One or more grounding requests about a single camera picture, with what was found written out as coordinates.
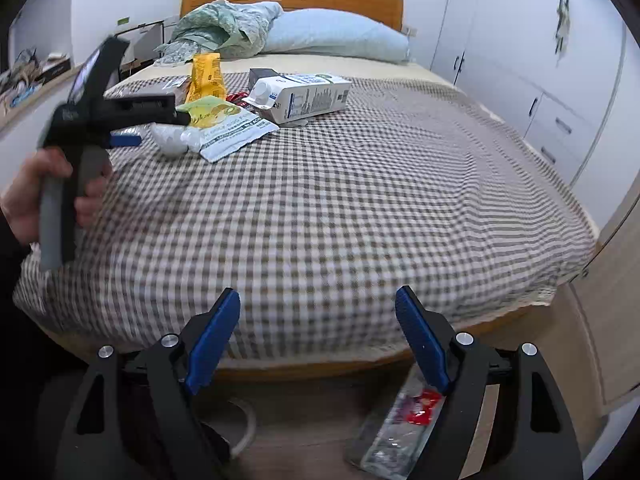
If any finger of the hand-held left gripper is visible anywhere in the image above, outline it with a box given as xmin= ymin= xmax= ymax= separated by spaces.
xmin=107 ymin=131 xmax=144 ymax=150
xmin=106 ymin=94 xmax=193 ymax=128

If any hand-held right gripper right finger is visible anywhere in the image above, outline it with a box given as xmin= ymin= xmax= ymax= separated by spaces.
xmin=395 ymin=285 xmax=585 ymax=480

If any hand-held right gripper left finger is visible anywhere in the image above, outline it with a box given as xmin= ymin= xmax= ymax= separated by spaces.
xmin=55 ymin=287 xmax=242 ymax=480

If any white green snack packet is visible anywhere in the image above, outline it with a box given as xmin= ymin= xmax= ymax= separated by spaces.
xmin=175 ymin=97 xmax=281 ymax=163

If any large clear plastic bag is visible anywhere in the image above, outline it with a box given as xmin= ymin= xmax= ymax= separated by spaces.
xmin=345 ymin=375 xmax=446 ymax=478

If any person's left hand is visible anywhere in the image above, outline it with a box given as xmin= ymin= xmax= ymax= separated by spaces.
xmin=0 ymin=152 xmax=114 ymax=249

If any dark brown flat packet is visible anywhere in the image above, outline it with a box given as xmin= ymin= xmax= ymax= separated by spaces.
xmin=112 ymin=82 xmax=177 ymax=103

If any wood-edged side desk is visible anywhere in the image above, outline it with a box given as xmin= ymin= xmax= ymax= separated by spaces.
xmin=0 ymin=57 xmax=86 ymax=133

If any yellow snack bag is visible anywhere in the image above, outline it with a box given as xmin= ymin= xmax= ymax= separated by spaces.
xmin=186 ymin=52 xmax=226 ymax=103

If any white cardboard box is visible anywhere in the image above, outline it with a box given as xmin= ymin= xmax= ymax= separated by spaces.
xmin=115 ymin=20 xmax=181 ymax=68

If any pile of desk clutter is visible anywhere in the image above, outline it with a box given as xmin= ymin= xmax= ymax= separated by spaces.
xmin=0 ymin=47 xmax=46 ymax=108

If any pale green crumpled blanket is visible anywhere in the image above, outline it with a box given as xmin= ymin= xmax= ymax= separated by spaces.
xmin=155 ymin=0 xmax=285 ymax=67

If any blue cardboard box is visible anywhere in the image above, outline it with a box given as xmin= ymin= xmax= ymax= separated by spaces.
xmin=248 ymin=67 xmax=281 ymax=92

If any brown checkered blanket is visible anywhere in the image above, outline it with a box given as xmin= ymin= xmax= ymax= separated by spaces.
xmin=12 ymin=71 xmax=601 ymax=361

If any white milk carton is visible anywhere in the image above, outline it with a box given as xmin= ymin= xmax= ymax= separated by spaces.
xmin=244 ymin=72 xmax=352 ymax=125

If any light wooden door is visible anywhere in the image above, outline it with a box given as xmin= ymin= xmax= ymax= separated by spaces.
xmin=570 ymin=175 xmax=640 ymax=413

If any light blue pillow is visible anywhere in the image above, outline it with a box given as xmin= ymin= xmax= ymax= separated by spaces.
xmin=260 ymin=8 xmax=412 ymax=64

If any beige bed sheet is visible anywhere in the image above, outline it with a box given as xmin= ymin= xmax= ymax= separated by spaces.
xmin=117 ymin=55 xmax=503 ymax=126

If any white wardrobe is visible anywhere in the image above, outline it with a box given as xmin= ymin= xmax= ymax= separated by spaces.
xmin=430 ymin=0 xmax=628 ymax=186

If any hanging wardrobe ornament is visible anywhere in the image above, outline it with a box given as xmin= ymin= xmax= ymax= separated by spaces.
xmin=552 ymin=0 xmax=572 ymax=68

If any wooden bed frame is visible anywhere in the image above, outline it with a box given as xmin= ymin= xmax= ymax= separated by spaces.
xmin=50 ymin=300 xmax=551 ymax=383

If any white floor cable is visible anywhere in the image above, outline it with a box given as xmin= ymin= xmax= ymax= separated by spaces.
xmin=227 ymin=397 xmax=259 ymax=453

